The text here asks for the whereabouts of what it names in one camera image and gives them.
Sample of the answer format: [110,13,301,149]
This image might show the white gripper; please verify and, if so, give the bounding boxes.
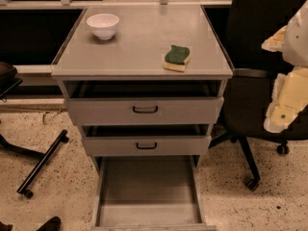
[261,26,308,133]

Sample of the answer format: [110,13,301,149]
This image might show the green yellow sponge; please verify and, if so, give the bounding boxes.
[164,45,191,72]

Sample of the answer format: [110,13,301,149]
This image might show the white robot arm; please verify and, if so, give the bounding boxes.
[262,1,308,133]

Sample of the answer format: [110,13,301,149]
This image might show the grey drawer cabinet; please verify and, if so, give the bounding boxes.
[50,4,234,175]

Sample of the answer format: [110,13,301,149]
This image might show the bottom grey drawer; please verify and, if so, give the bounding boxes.
[90,156,218,231]

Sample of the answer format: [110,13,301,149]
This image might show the grey drawer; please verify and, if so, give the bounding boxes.
[90,156,218,231]
[82,124,211,157]
[64,80,223,125]

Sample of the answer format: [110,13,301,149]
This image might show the top grey drawer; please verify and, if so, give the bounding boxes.
[64,80,223,125]

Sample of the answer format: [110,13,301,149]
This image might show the middle grey drawer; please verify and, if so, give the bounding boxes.
[82,124,211,157]

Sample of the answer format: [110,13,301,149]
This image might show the black office chair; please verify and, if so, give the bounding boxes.
[205,0,308,190]

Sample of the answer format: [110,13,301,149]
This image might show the white ceramic bowl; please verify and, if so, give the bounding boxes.
[87,13,119,39]

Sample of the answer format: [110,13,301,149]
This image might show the dark shoe bottom left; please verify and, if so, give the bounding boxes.
[37,217,62,231]

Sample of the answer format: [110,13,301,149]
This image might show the black chair base left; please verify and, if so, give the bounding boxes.
[0,61,70,200]

